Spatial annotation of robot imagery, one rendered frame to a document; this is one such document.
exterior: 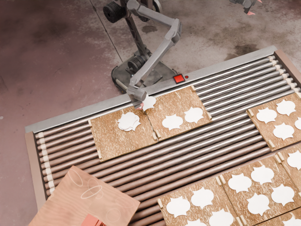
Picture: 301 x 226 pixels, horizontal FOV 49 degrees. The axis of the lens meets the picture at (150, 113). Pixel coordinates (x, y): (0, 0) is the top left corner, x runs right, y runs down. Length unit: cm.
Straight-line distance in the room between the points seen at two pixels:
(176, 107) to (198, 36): 197
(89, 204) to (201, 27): 296
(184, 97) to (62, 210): 115
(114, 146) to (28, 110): 177
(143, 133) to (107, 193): 51
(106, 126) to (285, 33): 282
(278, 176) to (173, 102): 87
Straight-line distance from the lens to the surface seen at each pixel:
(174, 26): 214
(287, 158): 233
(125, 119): 234
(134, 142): 227
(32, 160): 237
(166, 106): 241
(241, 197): 215
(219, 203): 211
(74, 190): 209
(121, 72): 356
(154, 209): 210
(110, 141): 229
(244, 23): 449
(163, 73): 351
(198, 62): 395
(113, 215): 199
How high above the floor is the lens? 292
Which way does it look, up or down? 57 degrees down
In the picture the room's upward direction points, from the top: 6 degrees counter-clockwise
